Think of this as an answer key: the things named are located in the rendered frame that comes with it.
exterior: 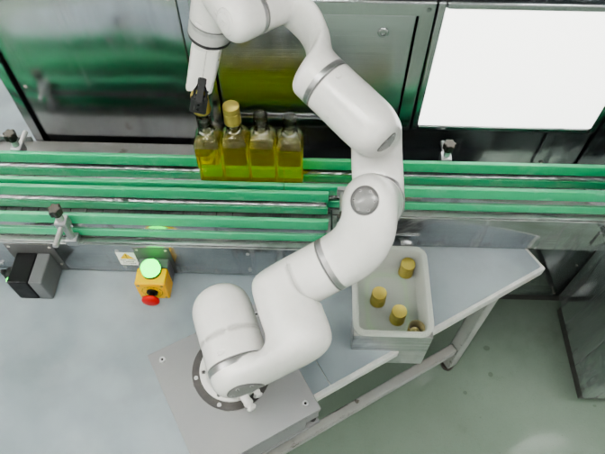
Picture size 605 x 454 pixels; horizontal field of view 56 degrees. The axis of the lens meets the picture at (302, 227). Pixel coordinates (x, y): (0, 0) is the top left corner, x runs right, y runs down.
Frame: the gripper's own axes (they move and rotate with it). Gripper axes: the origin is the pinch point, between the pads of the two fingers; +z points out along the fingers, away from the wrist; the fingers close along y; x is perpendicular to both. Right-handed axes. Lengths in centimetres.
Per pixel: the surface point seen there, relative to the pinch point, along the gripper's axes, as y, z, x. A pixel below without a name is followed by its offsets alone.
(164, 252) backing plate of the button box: 15.3, 35.2, -2.5
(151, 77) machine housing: -16.6, 13.6, -11.4
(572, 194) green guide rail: 5, 1, 83
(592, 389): 23, 68, 135
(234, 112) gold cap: 1.0, 1.1, 7.0
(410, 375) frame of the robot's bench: 20, 81, 78
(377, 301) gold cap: 24, 27, 46
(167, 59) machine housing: -16.5, 7.3, -8.3
